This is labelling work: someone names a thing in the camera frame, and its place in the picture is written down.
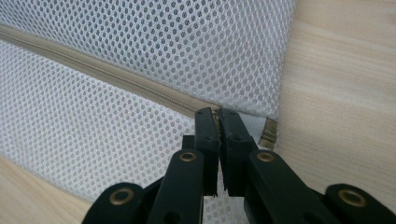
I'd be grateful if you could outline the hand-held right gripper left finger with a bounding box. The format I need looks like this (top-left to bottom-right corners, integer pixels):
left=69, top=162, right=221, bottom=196
left=182, top=106, right=220, bottom=196

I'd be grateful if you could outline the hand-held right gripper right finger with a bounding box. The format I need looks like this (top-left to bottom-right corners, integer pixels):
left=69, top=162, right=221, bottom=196
left=219, top=107, right=259, bottom=198

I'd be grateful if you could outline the white mesh laundry bag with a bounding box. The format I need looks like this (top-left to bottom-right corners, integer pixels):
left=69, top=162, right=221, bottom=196
left=0, top=0, right=297, bottom=224

